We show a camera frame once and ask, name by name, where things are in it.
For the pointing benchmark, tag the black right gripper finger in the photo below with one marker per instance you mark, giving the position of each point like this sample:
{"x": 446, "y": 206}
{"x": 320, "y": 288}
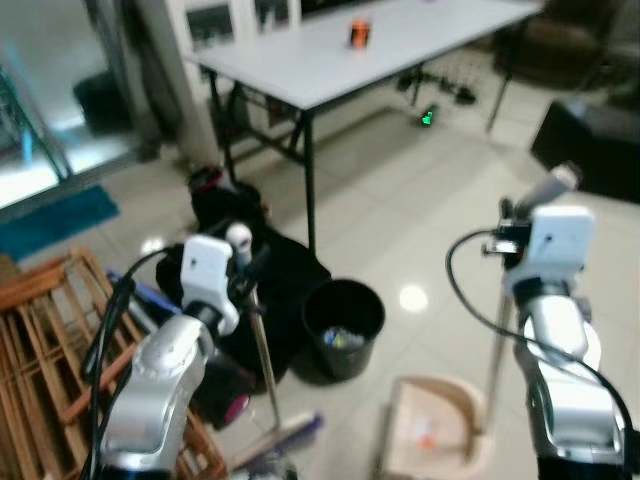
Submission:
{"x": 507, "y": 210}

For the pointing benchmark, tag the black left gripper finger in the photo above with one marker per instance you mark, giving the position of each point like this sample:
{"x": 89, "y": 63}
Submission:
{"x": 258, "y": 265}

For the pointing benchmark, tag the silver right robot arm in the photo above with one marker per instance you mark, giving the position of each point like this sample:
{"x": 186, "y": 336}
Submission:
{"x": 560, "y": 380}

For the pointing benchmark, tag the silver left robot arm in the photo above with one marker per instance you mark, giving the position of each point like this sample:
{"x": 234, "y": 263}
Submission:
{"x": 160, "y": 385}

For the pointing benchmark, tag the blue floor mat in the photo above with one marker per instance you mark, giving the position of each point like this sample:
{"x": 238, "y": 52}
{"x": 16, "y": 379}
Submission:
{"x": 55, "y": 222}

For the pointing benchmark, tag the black fabric bag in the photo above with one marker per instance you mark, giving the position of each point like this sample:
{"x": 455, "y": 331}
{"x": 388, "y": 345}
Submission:
{"x": 290, "y": 275}

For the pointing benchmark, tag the blue flat bar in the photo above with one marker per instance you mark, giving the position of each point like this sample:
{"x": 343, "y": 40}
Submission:
{"x": 150, "y": 298}

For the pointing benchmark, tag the black box stool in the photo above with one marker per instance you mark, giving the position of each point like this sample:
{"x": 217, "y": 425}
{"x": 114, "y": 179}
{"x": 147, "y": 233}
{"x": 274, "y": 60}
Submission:
{"x": 590, "y": 145}

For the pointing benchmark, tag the rubbish in waste bin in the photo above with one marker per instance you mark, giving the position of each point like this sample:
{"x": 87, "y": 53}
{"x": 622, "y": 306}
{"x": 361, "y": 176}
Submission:
{"x": 343, "y": 338}

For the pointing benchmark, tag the black object with pink end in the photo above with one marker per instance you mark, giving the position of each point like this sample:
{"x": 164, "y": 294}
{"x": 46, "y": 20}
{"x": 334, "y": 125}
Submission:
{"x": 232, "y": 400}

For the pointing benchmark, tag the small green-lit device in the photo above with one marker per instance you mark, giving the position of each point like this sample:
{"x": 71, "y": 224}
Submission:
{"x": 428, "y": 117}

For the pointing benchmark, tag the black round waste bin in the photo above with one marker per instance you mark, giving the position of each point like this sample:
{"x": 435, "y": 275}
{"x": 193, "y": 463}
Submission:
{"x": 345, "y": 365}

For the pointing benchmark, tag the dark brown armchair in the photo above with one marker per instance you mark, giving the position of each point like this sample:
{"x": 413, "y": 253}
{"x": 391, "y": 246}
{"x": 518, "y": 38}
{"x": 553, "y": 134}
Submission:
{"x": 570, "y": 40}

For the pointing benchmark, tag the brown wooden rack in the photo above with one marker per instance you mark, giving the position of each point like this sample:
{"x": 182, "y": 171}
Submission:
{"x": 40, "y": 340}

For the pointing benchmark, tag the small orange scrap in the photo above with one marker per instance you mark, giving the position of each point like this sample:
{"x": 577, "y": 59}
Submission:
{"x": 427, "y": 440}

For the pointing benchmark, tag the white folding table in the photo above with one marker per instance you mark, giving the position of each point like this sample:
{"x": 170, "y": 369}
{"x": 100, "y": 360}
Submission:
{"x": 330, "y": 60}

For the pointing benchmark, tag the orange can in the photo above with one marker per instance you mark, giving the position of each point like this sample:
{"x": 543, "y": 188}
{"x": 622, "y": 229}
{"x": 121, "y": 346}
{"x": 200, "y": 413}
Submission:
{"x": 359, "y": 33}

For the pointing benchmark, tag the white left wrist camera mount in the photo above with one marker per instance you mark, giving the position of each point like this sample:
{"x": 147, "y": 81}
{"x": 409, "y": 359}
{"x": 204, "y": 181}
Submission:
{"x": 205, "y": 272}

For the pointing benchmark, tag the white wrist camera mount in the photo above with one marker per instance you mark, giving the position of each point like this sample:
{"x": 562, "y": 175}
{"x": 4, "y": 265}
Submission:
{"x": 205, "y": 272}
{"x": 562, "y": 245}

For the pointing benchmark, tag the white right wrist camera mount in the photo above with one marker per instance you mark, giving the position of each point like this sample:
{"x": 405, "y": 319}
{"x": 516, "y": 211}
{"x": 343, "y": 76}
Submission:
{"x": 562, "y": 245}

